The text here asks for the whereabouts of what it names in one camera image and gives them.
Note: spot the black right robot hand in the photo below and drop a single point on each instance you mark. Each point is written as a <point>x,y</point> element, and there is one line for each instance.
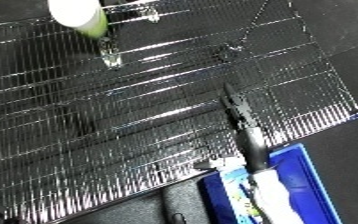
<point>246,133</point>

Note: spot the large paper cup green band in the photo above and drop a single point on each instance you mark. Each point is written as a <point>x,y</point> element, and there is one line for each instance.
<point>75,13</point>

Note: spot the pale right robot arm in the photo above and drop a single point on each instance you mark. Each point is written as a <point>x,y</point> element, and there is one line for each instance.
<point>273,200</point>

